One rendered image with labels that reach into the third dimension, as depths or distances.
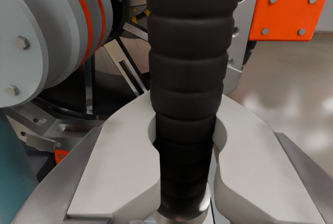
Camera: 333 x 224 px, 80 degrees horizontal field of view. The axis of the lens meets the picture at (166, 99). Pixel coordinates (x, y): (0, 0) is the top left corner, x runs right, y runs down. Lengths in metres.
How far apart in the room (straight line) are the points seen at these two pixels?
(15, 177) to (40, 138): 0.10
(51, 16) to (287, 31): 0.29
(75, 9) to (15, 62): 0.07
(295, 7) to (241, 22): 0.07
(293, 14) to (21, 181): 0.48
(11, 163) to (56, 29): 0.25
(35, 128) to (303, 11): 0.50
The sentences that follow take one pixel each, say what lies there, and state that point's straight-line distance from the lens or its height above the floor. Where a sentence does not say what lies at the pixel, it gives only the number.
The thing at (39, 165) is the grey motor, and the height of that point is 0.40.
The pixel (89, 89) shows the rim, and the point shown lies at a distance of 0.49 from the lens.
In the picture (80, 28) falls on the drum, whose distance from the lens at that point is 0.23.
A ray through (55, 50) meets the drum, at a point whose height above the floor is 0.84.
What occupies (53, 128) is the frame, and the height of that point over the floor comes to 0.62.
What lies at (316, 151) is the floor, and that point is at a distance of 1.55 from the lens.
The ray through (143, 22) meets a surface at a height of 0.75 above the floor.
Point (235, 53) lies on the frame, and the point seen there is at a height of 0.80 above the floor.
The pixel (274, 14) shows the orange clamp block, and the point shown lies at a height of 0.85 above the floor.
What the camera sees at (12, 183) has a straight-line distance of 0.41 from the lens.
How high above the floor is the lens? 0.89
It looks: 31 degrees down
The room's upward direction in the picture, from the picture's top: straight up
